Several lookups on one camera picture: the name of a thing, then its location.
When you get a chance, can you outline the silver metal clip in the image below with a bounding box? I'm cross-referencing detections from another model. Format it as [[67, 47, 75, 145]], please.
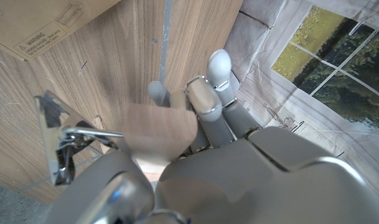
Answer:
[[33, 90, 124, 187]]

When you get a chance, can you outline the printed window backdrop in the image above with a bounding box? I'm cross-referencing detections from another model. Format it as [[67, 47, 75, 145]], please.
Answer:
[[223, 0, 379, 206]]

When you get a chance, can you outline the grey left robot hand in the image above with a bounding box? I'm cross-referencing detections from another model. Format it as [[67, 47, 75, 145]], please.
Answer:
[[42, 49, 379, 224]]

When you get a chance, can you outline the brown cardboard package box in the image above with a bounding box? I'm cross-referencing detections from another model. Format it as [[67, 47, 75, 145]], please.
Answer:
[[0, 0, 121, 62]]

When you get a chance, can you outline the light wooden slat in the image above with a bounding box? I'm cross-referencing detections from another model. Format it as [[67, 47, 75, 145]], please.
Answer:
[[123, 102, 199, 181]]

